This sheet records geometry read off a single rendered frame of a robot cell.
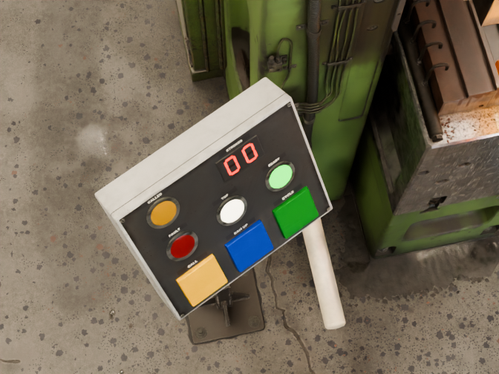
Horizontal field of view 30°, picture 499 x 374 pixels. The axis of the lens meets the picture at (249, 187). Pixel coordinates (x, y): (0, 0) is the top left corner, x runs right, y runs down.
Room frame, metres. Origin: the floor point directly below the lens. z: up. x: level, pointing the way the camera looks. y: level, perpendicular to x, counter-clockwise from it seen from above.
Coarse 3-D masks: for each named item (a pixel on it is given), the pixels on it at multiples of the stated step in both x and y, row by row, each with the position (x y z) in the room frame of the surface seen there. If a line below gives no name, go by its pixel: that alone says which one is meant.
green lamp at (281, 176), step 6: (276, 168) 0.51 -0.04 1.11; (282, 168) 0.51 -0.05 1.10; (288, 168) 0.52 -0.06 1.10; (276, 174) 0.51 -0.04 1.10; (282, 174) 0.51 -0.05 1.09; (288, 174) 0.51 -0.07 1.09; (270, 180) 0.50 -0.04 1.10; (276, 180) 0.50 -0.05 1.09; (282, 180) 0.50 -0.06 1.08; (288, 180) 0.50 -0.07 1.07; (276, 186) 0.49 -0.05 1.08; (282, 186) 0.49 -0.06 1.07
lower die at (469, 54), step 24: (408, 0) 0.91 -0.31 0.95; (432, 0) 0.90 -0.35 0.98; (456, 0) 0.89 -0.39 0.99; (456, 24) 0.84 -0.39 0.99; (432, 48) 0.80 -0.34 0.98; (456, 48) 0.79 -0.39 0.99; (480, 48) 0.79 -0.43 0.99; (432, 72) 0.75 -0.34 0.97; (456, 72) 0.75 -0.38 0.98; (480, 72) 0.74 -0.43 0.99; (456, 96) 0.70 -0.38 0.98; (480, 96) 0.70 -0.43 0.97
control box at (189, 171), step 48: (240, 96) 0.62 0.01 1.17; (288, 96) 0.60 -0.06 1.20; (192, 144) 0.53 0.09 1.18; (240, 144) 0.53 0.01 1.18; (288, 144) 0.55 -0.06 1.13; (96, 192) 0.46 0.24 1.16; (144, 192) 0.44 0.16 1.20; (192, 192) 0.45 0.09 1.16; (240, 192) 0.47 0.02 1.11; (288, 192) 0.49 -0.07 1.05; (144, 240) 0.38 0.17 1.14; (288, 240) 0.43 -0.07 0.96
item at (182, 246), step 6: (180, 240) 0.39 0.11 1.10; (186, 240) 0.39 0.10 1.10; (192, 240) 0.40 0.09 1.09; (174, 246) 0.38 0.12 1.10; (180, 246) 0.38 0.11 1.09; (186, 246) 0.39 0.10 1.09; (192, 246) 0.39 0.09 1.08; (174, 252) 0.38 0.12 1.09; (180, 252) 0.38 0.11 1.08; (186, 252) 0.38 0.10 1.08
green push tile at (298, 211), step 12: (300, 192) 0.49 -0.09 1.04; (288, 204) 0.47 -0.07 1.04; (300, 204) 0.48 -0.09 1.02; (312, 204) 0.48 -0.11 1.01; (276, 216) 0.45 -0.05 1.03; (288, 216) 0.46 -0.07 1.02; (300, 216) 0.46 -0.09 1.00; (312, 216) 0.47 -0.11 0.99; (288, 228) 0.44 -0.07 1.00; (300, 228) 0.45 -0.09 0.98
